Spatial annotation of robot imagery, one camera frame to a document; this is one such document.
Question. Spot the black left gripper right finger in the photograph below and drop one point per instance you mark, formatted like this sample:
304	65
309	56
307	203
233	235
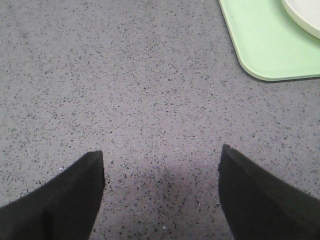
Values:
260	206

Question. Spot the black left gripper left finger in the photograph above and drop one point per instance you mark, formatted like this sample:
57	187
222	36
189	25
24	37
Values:
65	208

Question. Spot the cream round plate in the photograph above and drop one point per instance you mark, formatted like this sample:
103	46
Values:
306	13

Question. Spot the light green rectangular tray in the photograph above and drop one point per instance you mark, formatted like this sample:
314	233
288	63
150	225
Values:
269	45

